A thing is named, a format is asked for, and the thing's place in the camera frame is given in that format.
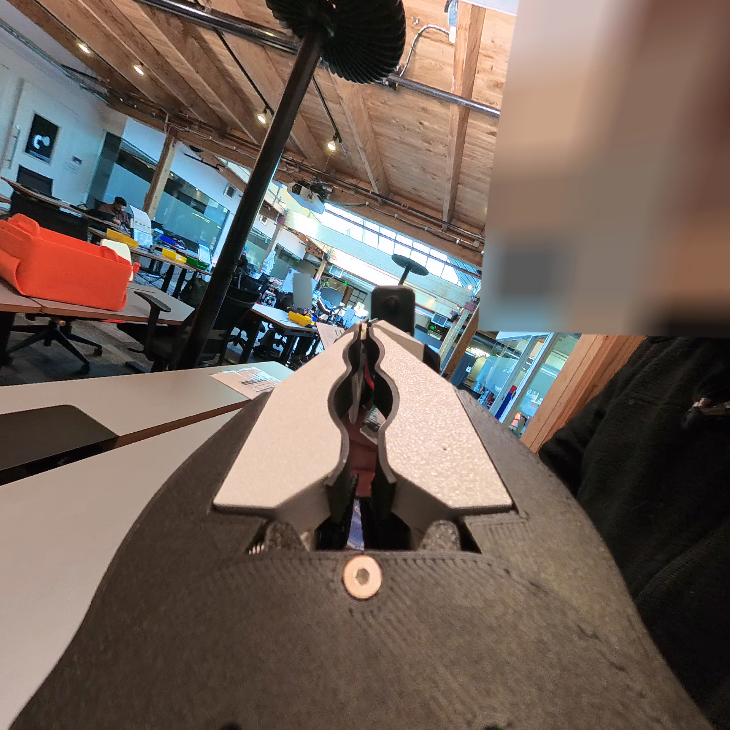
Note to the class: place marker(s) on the orange plastic bin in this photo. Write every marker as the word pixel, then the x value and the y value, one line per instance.
pixel 63 274

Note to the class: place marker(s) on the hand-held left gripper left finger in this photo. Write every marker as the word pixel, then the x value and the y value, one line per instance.
pixel 285 456

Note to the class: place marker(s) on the wooden post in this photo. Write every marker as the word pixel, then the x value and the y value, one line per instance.
pixel 570 388

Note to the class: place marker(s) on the white leaflet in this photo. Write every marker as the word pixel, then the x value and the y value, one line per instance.
pixel 251 381

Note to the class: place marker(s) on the black pole lamp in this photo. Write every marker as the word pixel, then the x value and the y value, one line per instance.
pixel 268 171
pixel 409 263

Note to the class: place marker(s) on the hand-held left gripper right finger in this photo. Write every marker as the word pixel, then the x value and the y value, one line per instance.
pixel 450 456

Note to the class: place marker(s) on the yellow bin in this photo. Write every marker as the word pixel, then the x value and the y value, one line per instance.
pixel 301 318

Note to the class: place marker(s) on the black wall picture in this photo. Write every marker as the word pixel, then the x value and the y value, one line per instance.
pixel 43 137

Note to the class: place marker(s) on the black ceiling pipe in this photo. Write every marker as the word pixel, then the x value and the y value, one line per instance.
pixel 445 97

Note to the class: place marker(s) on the brown wooden desk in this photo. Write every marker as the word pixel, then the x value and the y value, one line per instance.
pixel 142 311

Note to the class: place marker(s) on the person's black clothing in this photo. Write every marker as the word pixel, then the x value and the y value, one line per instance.
pixel 656 513

